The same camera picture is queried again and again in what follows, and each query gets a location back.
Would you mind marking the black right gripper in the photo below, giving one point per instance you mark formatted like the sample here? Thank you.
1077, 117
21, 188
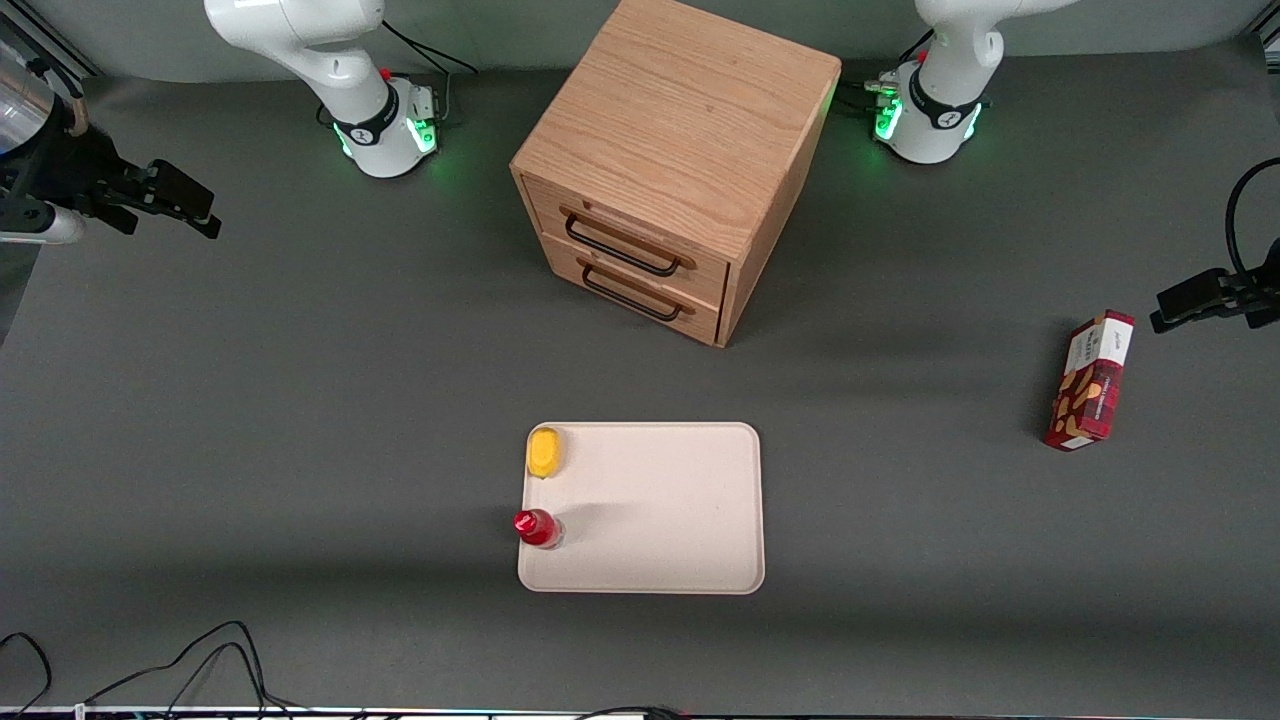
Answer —
66, 167

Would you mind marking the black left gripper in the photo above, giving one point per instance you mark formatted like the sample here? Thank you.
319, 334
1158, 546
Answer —
1243, 292

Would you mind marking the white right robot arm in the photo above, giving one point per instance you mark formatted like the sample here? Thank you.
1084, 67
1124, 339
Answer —
340, 60

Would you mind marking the wooden drawer cabinet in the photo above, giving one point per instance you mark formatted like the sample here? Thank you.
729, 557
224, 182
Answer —
690, 110

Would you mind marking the red snack box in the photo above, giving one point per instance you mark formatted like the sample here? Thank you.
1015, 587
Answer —
1090, 385

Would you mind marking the yellow lemon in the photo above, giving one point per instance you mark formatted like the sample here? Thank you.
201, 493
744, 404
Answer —
544, 452

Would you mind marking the red capped bottle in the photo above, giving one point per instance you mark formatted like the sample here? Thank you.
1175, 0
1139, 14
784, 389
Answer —
535, 526

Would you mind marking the beige plastic tray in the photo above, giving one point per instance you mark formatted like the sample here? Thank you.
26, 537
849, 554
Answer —
670, 510

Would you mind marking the aluminium frame profile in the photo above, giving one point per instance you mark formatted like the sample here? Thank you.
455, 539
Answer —
45, 40

